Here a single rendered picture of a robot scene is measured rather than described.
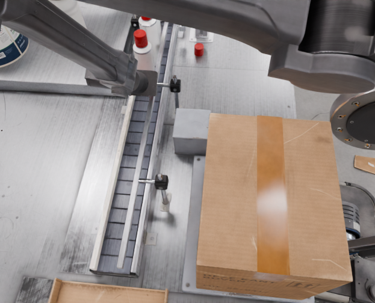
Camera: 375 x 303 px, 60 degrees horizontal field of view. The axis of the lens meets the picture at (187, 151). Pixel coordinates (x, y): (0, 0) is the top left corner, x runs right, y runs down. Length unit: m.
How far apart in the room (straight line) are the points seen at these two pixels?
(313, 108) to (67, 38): 1.86
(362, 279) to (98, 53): 1.30
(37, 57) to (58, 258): 0.68
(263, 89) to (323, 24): 0.79
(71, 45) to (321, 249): 0.50
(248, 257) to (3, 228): 0.67
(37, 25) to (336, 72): 0.35
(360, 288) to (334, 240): 0.94
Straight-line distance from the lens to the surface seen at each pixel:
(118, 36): 1.22
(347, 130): 0.73
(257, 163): 0.61
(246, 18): 0.30
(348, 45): 0.32
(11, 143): 1.11
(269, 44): 0.32
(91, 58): 0.57
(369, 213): 1.68
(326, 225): 0.59
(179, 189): 0.89
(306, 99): 2.25
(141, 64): 0.93
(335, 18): 0.33
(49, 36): 0.49
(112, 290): 0.84
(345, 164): 2.05
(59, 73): 1.15
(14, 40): 1.23
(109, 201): 0.81
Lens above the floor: 1.64
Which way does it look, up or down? 60 degrees down
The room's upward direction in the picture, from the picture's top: 3 degrees counter-clockwise
